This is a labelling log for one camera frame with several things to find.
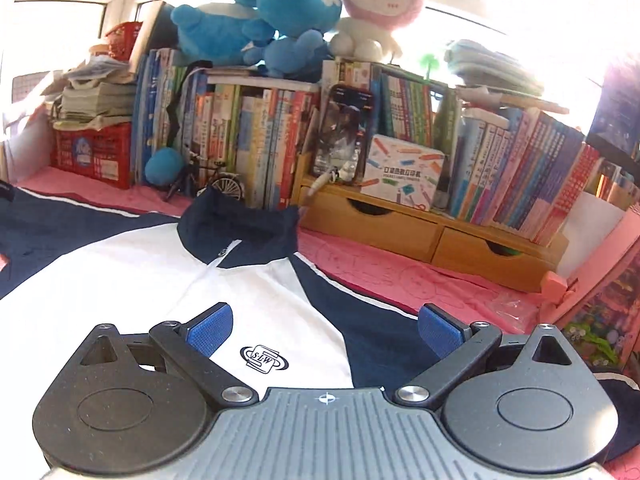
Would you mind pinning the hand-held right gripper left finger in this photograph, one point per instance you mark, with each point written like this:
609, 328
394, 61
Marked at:
210, 330

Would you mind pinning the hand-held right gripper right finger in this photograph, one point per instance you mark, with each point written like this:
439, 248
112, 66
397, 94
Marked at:
440, 330

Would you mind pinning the white and navy jacket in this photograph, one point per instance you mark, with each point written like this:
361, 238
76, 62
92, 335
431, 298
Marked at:
150, 285

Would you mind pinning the pink rabbit print towel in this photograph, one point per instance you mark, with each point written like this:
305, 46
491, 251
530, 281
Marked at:
400, 280

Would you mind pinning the clear plastic bag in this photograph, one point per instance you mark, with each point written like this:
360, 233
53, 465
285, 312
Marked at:
515, 310

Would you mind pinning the wooden drawer organizer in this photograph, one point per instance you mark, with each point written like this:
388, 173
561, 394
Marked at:
400, 232

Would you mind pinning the miniature black bicycle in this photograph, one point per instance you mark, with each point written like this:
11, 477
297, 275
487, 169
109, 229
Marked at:
227, 187

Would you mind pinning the white printed carton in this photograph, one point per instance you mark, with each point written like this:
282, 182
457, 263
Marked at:
402, 170

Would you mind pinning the pink printed case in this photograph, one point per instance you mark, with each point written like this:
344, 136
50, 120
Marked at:
605, 305

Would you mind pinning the blue plush ball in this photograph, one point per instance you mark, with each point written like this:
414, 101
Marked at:
164, 166

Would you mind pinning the white paper board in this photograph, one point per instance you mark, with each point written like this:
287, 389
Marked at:
585, 232

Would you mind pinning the row of pink spined books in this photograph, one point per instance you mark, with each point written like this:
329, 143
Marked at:
520, 170

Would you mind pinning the white pen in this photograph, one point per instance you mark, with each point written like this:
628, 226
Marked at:
320, 185

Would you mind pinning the row of children's books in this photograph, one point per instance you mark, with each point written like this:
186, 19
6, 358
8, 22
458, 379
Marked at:
250, 135

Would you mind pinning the red plastic crate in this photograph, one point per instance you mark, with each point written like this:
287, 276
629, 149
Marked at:
95, 155

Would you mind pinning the row of green spined books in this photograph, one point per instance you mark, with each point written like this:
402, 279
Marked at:
405, 105

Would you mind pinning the stack of papers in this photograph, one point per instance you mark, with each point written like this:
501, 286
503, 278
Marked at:
95, 100

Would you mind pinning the stack of pale folders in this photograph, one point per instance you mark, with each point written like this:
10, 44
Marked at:
495, 70

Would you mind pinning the small green toy plant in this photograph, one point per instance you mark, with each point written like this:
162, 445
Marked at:
430, 64

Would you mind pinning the dark blue box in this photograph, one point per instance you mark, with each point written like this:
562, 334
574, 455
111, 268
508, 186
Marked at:
617, 110

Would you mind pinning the blue plush toy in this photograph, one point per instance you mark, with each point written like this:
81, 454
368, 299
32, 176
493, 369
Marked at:
295, 5
215, 27

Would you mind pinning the red plastic basket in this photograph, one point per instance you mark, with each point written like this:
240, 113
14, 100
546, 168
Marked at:
122, 40

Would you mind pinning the pink and white plush toy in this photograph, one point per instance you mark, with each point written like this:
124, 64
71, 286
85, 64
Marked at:
382, 0

